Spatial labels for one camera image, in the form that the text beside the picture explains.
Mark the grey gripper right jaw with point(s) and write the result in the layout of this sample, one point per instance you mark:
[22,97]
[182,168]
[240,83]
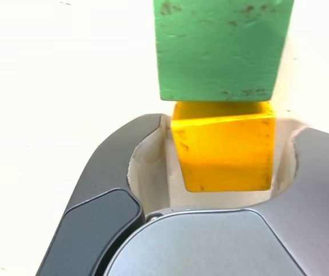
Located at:
[296,230]

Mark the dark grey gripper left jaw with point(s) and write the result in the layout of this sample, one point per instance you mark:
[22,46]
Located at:
[101,178]

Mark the yellow cube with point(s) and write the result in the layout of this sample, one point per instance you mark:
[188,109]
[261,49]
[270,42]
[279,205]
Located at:
[225,155]

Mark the green cube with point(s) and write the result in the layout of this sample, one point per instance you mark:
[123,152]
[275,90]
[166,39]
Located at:
[219,51]

